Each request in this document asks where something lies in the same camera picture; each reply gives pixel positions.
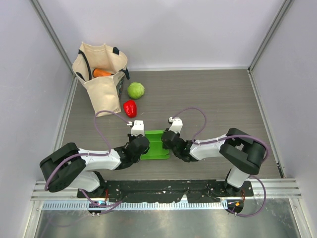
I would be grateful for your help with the orange carrot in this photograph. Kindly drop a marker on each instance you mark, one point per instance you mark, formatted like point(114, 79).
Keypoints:
point(101, 73)

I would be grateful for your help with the beige canvas tote bag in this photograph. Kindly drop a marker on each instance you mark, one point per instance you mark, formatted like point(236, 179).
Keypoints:
point(104, 92)

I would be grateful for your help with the red bell pepper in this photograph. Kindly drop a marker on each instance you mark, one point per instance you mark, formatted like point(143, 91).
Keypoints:
point(130, 108)

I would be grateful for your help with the white slotted cable duct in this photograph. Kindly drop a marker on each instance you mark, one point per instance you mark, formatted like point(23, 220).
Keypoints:
point(86, 205)

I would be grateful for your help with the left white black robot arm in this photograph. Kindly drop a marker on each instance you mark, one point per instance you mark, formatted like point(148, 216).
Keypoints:
point(72, 167)

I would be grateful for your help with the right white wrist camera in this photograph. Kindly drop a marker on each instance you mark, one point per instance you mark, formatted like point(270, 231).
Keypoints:
point(175, 124)

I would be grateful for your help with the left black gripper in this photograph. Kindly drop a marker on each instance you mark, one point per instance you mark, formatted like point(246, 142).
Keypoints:
point(131, 137)

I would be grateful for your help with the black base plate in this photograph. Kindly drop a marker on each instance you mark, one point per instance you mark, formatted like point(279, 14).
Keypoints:
point(168, 191)

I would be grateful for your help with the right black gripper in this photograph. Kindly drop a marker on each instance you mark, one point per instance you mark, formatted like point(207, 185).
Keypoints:
point(165, 146)

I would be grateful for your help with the green paper box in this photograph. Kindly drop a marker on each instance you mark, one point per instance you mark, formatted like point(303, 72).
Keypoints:
point(156, 150)

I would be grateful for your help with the green cabbage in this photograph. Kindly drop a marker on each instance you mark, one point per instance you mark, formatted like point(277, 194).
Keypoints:
point(135, 90)

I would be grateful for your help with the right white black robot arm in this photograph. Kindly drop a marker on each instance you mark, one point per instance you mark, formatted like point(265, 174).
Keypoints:
point(246, 153)

